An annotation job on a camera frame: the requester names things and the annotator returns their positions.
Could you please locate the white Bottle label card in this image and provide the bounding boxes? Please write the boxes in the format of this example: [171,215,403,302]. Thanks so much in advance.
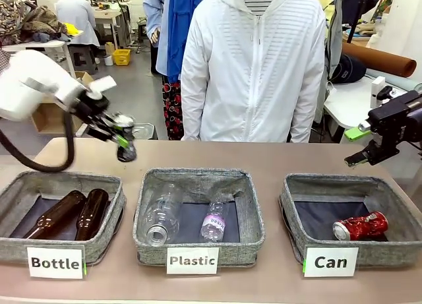
[26,247,87,280]

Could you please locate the small white upright box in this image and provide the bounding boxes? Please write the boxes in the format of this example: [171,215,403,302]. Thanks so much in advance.
[370,76,386,110]

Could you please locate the clear glass bin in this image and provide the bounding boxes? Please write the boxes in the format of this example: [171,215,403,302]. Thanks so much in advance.
[131,122,156,141]

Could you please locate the black stool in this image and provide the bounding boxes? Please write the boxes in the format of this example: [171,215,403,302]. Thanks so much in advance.
[68,45,99,75]

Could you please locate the camouflage clothes pile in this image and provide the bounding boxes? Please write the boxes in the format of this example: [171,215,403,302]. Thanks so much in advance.
[0,0,72,46]

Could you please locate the navy baseball cap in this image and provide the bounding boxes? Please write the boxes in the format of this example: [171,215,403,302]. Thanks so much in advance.
[330,54,367,85]

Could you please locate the white folding table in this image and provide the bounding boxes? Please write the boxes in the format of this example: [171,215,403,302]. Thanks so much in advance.
[1,39,79,80]

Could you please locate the grey fabric roll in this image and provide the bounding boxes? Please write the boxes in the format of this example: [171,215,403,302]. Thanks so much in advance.
[364,67,422,91]

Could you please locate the brown glass bottle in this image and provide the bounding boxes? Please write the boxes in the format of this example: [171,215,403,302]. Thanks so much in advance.
[75,188,111,241]
[22,189,88,241]

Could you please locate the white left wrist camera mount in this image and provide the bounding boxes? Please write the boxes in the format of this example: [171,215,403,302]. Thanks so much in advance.
[86,75,118,99]

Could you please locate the person in white jacket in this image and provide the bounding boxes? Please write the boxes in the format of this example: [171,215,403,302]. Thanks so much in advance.
[180,0,328,144]

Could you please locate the grey fabric basket labelled Bottle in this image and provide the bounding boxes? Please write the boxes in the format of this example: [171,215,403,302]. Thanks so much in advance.
[0,170,127,264]

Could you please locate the person in dark clothes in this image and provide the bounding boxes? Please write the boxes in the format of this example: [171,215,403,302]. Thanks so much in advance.
[341,0,382,25]

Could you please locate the person in pale blue coat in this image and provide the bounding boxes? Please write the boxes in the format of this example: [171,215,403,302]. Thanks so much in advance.
[53,0,101,66]

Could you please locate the white Plastic label card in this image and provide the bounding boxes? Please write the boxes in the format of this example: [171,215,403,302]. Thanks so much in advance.
[166,247,220,275]

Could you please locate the large clear plastic bottle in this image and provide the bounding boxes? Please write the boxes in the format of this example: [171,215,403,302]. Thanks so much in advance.
[136,183,184,247]

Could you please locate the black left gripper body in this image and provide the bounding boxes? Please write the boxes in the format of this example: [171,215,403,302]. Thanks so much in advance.
[70,92,115,142]

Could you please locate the brown paper roll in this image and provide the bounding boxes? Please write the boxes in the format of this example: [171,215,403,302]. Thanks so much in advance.
[341,42,418,78]

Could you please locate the white cloth work table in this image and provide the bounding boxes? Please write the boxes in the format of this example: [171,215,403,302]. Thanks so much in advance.
[322,73,422,144]

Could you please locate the grey fabric basket labelled Can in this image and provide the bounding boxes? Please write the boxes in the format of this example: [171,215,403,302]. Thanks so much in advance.
[279,173,422,269]

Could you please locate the red crushed drink can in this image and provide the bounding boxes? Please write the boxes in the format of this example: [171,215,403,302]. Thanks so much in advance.
[332,210,389,241]

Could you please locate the black crushed drink can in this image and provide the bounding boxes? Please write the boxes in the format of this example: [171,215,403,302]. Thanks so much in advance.
[112,114,138,164]

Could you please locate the brown cardboard box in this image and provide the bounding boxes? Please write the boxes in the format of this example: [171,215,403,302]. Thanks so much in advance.
[30,71,96,136]

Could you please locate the small clear plastic bottle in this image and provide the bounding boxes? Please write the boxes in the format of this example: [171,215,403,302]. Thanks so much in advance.
[199,198,229,243]

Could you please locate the white Can label card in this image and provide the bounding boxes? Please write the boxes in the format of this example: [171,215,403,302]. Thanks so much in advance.
[302,247,359,278]

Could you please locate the bright blue scarf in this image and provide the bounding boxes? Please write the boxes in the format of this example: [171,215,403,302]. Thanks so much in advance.
[167,0,202,83]

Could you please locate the black braided cable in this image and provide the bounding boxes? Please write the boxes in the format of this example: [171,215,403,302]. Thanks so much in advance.
[0,108,76,173]

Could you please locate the black red floral trousers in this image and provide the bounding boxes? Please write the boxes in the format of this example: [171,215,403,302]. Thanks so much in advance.
[162,75,185,141]

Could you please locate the grey fabric basket labelled Plastic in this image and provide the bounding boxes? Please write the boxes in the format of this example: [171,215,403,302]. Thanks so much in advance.
[133,167,266,268]

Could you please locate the yellow cloth item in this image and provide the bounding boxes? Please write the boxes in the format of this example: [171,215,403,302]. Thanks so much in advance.
[62,21,84,38]

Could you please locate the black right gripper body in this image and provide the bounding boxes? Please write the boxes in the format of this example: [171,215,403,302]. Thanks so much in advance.
[367,90,422,155]

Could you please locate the yellow plastic crate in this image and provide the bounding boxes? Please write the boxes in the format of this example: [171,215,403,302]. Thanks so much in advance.
[112,49,132,67]

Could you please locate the white background desk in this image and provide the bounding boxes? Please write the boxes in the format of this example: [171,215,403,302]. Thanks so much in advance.
[91,5,123,51]

